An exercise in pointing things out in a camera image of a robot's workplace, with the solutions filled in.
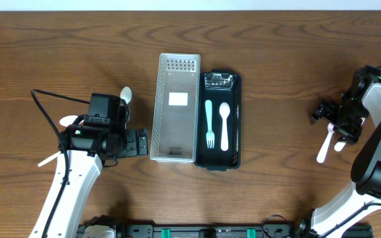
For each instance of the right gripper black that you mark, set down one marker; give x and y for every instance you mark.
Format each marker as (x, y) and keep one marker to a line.
(333, 119)

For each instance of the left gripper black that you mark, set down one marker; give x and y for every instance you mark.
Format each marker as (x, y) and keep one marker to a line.
(132, 143)

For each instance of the white fork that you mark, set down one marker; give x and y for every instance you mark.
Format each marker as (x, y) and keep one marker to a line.
(339, 146)
(326, 143)

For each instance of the white spoon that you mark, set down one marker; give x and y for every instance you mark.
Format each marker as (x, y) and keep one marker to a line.
(224, 111)
(126, 96)

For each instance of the pale blue plastic fork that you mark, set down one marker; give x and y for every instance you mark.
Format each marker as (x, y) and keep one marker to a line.
(210, 136)

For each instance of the white spoon diagonal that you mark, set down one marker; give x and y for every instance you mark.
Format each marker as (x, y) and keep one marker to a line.
(48, 159)

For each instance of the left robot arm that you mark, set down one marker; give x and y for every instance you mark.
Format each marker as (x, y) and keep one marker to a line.
(87, 143)

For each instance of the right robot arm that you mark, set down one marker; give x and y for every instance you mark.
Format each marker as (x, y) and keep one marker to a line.
(362, 196)

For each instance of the clear perforated plastic basket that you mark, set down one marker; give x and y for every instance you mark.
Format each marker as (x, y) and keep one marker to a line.
(173, 138)

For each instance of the white spoon horizontal left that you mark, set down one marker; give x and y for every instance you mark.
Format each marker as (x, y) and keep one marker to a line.
(67, 120)

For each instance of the black perforated plastic basket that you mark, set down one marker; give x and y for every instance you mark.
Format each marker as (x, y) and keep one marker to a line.
(219, 86)

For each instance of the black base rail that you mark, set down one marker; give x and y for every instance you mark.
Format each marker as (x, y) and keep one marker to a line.
(106, 226)

